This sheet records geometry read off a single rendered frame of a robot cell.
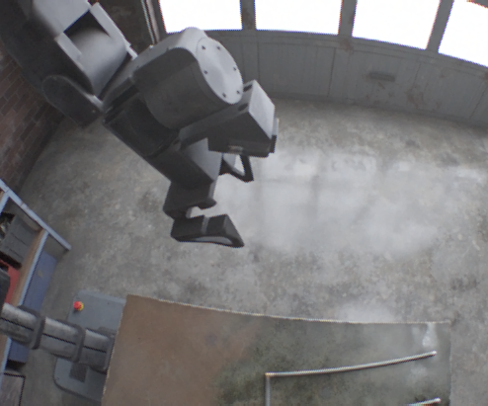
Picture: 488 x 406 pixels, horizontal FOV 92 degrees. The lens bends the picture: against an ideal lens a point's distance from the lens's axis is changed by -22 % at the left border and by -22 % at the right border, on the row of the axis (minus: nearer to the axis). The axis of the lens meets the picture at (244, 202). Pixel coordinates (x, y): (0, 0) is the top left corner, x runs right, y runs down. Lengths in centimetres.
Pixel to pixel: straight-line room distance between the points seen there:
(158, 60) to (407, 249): 176
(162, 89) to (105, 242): 175
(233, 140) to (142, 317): 53
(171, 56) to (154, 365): 60
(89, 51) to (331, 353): 64
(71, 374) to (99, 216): 104
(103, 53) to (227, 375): 59
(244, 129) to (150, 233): 163
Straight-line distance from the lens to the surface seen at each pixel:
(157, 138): 27
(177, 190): 32
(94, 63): 25
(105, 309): 149
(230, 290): 160
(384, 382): 70
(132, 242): 186
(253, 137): 25
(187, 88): 22
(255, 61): 233
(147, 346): 70
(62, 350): 102
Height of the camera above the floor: 153
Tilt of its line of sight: 57 degrees down
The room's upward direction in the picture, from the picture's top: 7 degrees counter-clockwise
